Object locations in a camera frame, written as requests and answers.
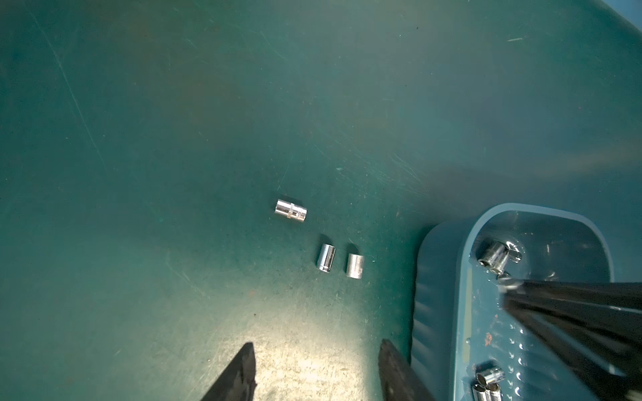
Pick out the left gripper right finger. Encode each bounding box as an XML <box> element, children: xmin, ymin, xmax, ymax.
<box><xmin>378</xmin><ymin>339</ymin><xmax>436</xmax><ymax>401</ymax></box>

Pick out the knurled chrome socket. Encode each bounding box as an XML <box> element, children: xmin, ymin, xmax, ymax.
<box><xmin>274</xmin><ymin>200</ymin><xmax>308</xmax><ymax>222</ymax></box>

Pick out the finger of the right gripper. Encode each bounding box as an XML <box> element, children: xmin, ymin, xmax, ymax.
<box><xmin>503</xmin><ymin>280</ymin><xmax>641</xmax><ymax>341</ymax></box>
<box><xmin>506</xmin><ymin>305</ymin><xmax>641</xmax><ymax>400</ymax></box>

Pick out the chrome socket in box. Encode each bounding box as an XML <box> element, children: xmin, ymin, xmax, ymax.
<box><xmin>506</xmin><ymin>242</ymin><xmax>523</xmax><ymax>263</ymax></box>
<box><xmin>476</xmin><ymin>367</ymin><xmax>506</xmax><ymax>386</ymax></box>
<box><xmin>489</xmin><ymin>250</ymin><xmax>510</xmax><ymax>276</ymax></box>
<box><xmin>478</xmin><ymin>242</ymin><xmax>507</xmax><ymax>267</ymax></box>
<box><xmin>471</xmin><ymin>384</ymin><xmax>503</xmax><ymax>401</ymax></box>
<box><xmin>497</xmin><ymin>273</ymin><xmax>523</xmax><ymax>293</ymax></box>

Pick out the translucent blue storage box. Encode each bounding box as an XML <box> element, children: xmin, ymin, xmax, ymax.
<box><xmin>411</xmin><ymin>203</ymin><xmax>614</xmax><ymax>400</ymax></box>

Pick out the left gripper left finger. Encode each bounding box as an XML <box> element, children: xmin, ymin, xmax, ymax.
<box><xmin>201</xmin><ymin>342</ymin><xmax>257</xmax><ymax>401</ymax></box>

